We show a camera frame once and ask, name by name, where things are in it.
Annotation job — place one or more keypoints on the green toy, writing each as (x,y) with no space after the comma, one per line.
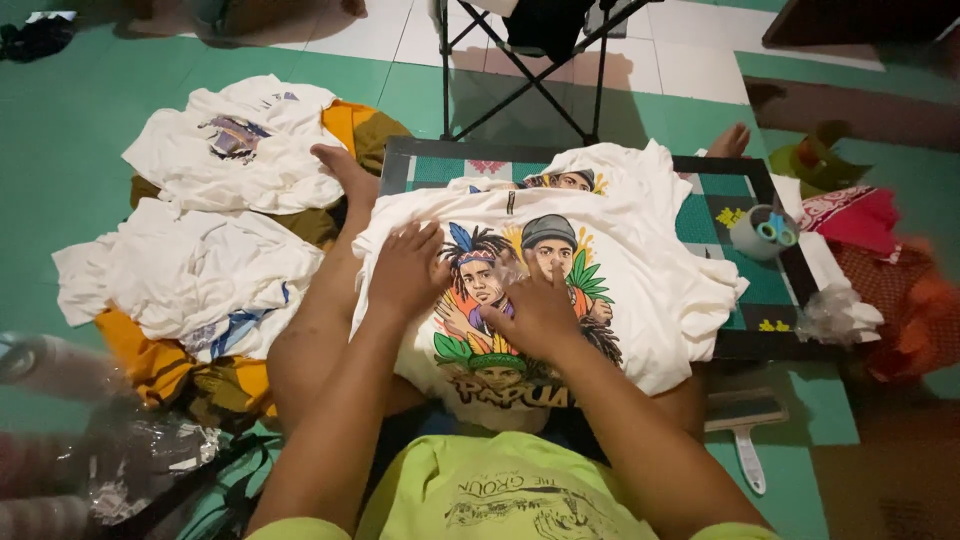
(814,161)

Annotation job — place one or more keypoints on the red patterned cloth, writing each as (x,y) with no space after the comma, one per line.
(855,217)

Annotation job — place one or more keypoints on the person's lime green shirt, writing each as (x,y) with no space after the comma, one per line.
(480,495)

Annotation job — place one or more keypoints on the person's right foot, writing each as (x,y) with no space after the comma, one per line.
(729,141)

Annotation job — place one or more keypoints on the white tape roll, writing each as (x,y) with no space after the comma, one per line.
(746,238)

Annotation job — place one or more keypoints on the heap of clear plastic bags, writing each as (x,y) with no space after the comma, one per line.
(142,450)

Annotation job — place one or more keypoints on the person's right hand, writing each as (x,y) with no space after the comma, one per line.
(540,319)

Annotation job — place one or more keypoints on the person's left hand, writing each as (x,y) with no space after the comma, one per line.
(405,274)

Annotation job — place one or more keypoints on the crumpled clear plastic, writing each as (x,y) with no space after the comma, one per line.
(825,315)

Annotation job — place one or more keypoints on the orange cloth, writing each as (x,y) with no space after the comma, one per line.
(907,307)

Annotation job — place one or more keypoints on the black folding chair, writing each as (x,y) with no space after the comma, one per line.
(534,79)

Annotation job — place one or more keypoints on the crumpled white t-shirt purple print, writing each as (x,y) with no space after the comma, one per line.
(247,169)

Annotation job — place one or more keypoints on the yellow and brown cloth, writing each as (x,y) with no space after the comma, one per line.
(150,360)

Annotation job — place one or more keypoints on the white printed t-shirt underneath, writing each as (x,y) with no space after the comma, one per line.
(637,171)

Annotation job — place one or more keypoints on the black cloth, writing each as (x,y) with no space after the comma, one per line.
(547,26)

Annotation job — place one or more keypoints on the dark wooden furniture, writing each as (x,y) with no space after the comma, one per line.
(862,19)

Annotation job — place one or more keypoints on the dark crumpled cloth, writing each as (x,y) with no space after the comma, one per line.
(34,37)

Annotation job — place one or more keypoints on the white t-shirt with colourful print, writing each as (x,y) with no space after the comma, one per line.
(660,300)

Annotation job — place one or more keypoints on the crumpled white t-shirt blue print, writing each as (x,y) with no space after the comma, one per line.
(187,277)

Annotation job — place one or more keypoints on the blue and green scissors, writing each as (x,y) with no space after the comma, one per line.
(776,229)

